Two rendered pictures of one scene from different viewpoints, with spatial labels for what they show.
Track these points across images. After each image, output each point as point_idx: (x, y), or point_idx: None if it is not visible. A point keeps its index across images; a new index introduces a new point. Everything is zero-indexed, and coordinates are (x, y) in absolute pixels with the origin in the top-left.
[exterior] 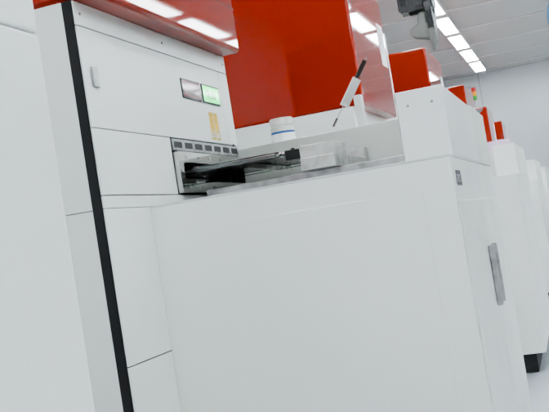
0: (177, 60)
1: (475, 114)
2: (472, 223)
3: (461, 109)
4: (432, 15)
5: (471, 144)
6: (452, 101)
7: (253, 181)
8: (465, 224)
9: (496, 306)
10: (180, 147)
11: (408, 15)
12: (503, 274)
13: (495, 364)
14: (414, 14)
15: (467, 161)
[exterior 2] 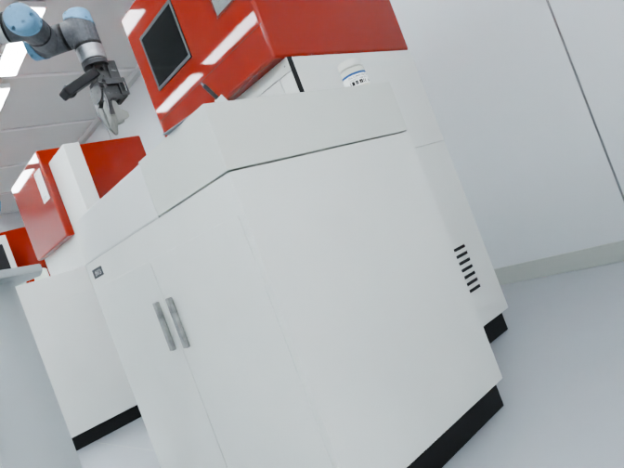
0: None
1: (161, 148)
2: (117, 295)
3: (110, 201)
4: (99, 115)
5: (134, 214)
6: (91, 215)
7: None
8: (102, 301)
9: (168, 349)
10: None
11: (123, 98)
12: (223, 319)
13: (149, 383)
14: (118, 98)
15: (119, 244)
